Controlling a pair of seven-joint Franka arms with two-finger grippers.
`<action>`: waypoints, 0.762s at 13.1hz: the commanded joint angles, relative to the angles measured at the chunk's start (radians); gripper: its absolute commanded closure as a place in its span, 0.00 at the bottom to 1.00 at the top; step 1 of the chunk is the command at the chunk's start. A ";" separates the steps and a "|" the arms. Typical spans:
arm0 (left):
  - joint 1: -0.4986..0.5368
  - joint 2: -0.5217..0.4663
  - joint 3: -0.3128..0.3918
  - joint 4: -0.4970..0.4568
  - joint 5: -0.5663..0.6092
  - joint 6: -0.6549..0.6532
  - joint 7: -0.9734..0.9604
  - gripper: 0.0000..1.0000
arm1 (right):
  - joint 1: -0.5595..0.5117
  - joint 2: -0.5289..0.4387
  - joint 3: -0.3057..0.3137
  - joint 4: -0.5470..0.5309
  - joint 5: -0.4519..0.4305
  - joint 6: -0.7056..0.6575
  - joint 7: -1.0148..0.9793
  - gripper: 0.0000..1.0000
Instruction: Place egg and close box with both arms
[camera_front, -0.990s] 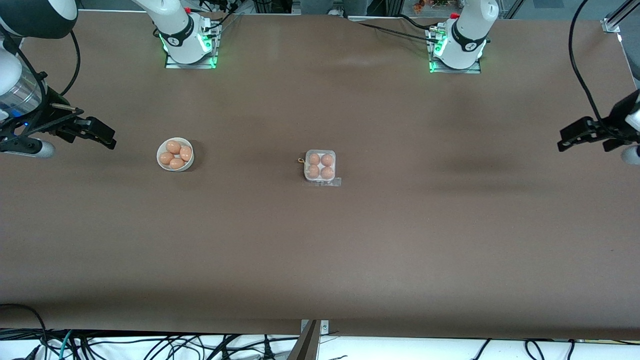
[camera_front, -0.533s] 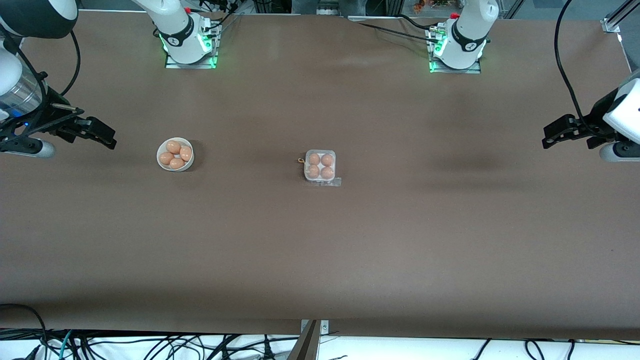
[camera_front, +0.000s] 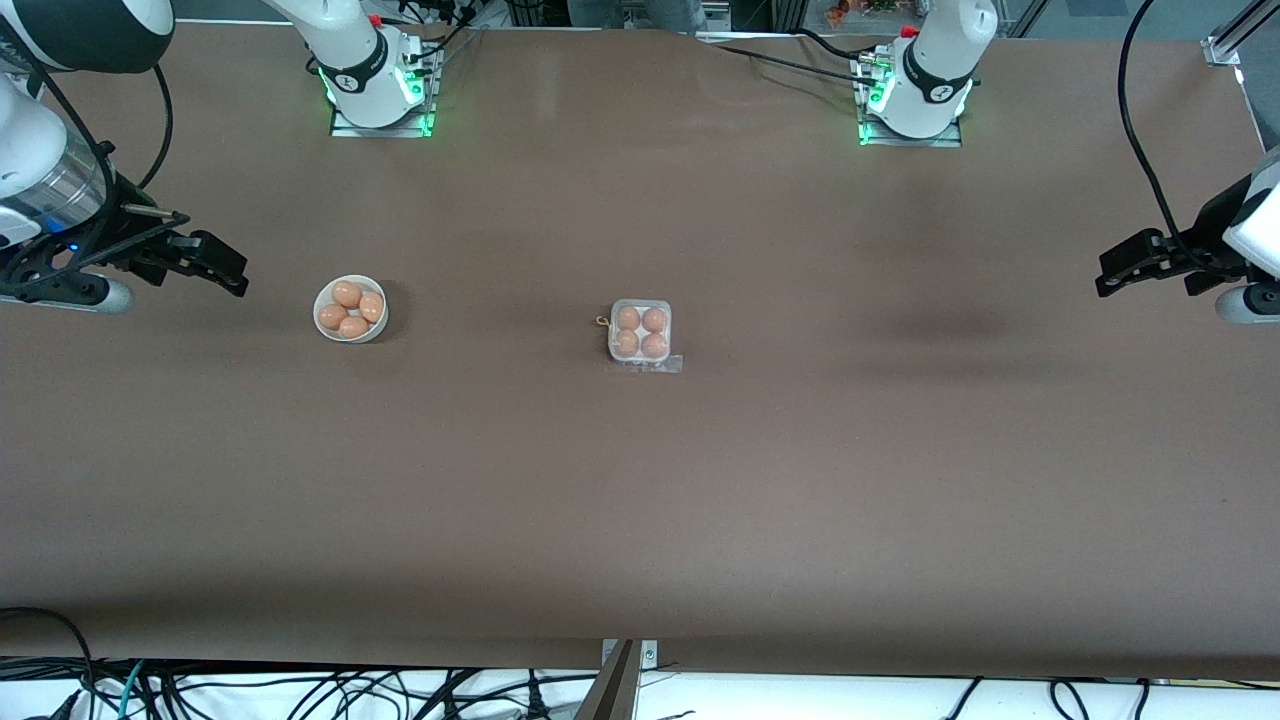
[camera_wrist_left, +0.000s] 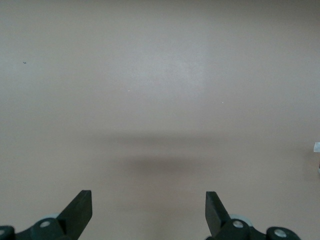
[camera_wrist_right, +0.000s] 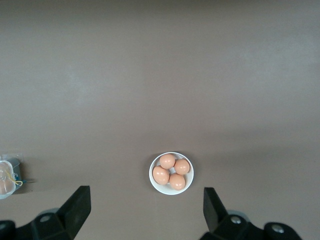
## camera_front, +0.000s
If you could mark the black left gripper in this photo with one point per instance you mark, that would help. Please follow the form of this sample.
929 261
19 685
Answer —
1211 233

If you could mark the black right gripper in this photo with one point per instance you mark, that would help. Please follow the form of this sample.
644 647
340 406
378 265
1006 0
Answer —
112 238

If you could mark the brown egg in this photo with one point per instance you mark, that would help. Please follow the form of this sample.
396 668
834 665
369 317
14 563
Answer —
654 319
347 294
353 328
654 345
333 317
628 318
627 343
372 306

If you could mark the clear plastic egg box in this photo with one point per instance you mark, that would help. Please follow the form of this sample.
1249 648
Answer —
641 303

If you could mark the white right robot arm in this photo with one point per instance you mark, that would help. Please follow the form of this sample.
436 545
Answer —
345 50

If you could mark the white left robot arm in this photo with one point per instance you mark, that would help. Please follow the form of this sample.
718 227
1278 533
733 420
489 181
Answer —
935 70

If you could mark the white round bowl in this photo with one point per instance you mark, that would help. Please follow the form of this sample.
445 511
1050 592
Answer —
322 335

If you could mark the aluminium profile corner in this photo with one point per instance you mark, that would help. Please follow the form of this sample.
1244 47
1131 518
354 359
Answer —
1240 35

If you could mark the orange object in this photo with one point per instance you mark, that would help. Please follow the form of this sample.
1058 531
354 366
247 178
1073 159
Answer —
838 12

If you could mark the clear tape strip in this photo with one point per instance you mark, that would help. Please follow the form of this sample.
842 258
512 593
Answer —
675 366

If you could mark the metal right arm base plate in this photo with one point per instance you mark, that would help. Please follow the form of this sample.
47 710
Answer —
380 132

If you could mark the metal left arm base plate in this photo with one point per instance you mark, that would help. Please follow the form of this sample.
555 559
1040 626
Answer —
910 143

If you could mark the small metal bracket plate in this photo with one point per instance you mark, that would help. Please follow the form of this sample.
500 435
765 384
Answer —
650 655

